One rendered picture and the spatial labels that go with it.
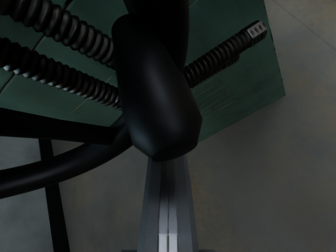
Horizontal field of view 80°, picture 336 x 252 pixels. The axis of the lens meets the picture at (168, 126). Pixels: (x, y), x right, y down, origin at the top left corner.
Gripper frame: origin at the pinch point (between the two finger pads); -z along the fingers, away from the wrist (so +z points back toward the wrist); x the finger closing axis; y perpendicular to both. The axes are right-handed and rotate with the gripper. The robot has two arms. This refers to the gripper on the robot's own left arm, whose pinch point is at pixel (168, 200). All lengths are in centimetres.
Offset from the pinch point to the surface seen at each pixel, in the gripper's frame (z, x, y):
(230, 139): -54, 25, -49
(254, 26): -22.4, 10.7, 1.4
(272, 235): -24, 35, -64
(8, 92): -23.7, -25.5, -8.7
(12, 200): -57, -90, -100
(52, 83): -11.5, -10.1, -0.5
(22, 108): -25.3, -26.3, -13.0
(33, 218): -52, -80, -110
